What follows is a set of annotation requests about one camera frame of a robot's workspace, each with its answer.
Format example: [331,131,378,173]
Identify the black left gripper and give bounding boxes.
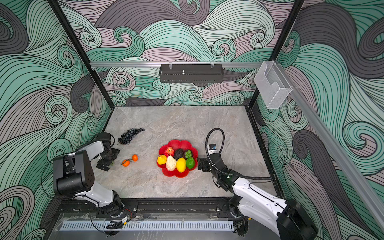
[95,147,119,171]

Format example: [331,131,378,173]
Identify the green lime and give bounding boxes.
[186,157,196,170]

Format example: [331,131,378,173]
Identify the large yellow lemon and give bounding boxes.
[176,158,187,173]

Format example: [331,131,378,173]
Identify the black grape bunch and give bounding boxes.
[118,128,145,145]

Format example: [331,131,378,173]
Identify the red flower-shaped fruit bowl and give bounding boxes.
[157,140,199,178]

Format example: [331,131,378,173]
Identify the dark avocado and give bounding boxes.
[174,149,184,160]

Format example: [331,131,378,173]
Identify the beige garlic bulb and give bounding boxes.
[166,155,177,171]

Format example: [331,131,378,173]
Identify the red apple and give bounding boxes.
[164,147,175,157]

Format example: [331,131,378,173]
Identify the small yellow lemon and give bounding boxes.
[157,155,167,165]

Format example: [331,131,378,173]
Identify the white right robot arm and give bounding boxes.
[198,154,318,240]

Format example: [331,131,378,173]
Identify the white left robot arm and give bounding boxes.
[53,132,125,218]

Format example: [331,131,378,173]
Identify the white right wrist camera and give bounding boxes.
[208,144,217,155]

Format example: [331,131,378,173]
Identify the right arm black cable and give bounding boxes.
[204,128,272,181]

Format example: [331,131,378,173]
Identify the white slotted cable duct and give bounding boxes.
[60,221,234,232]

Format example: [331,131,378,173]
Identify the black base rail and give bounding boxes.
[56,197,251,220]

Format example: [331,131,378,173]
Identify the black frame post left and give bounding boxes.
[47,0,115,111]

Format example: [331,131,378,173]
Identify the black frame post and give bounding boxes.
[248,1,304,111]
[47,0,115,111]

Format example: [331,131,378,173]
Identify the black perforated wall tray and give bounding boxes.
[159,65,224,84]

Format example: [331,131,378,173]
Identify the clear plastic wall bin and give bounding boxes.
[254,61,292,110]

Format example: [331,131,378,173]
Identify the aluminium rail back wall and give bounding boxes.
[90,61,262,69]

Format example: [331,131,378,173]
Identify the aluminium rail wall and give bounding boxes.
[274,62,384,230]
[90,61,262,69]

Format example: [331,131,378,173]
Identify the black frame post right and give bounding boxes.
[248,1,304,111]

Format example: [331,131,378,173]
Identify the aluminium rail right wall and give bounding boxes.
[274,62,384,230]

